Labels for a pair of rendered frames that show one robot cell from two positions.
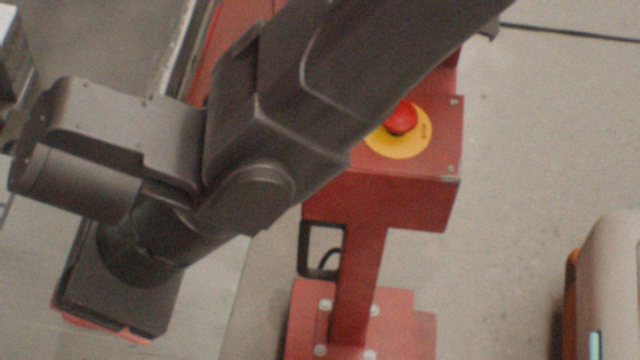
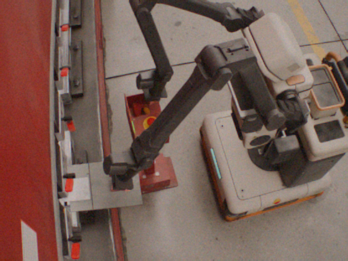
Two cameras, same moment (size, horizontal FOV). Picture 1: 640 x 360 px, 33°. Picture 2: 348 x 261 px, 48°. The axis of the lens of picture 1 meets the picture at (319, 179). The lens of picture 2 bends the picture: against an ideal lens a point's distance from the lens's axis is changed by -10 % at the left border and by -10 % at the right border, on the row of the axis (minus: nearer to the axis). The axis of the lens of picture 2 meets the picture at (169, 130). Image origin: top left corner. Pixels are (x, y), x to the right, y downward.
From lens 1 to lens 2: 80 cm
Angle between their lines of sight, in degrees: 10
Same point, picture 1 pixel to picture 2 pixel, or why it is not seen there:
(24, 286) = (99, 187)
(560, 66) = (180, 74)
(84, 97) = (114, 156)
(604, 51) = (191, 66)
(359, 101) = (159, 145)
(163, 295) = (130, 181)
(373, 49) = (160, 138)
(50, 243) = (100, 178)
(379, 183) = not seen: hidden behind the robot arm
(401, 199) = not seen: hidden behind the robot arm
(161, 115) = (125, 154)
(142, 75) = (95, 133)
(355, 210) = not seen: hidden behind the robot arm
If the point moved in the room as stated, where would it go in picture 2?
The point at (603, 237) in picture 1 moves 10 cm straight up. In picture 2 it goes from (206, 123) to (208, 115)
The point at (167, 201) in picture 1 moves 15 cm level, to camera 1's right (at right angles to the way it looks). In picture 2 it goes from (131, 168) to (178, 156)
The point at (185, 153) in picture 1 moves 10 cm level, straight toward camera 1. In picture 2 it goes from (132, 159) to (148, 186)
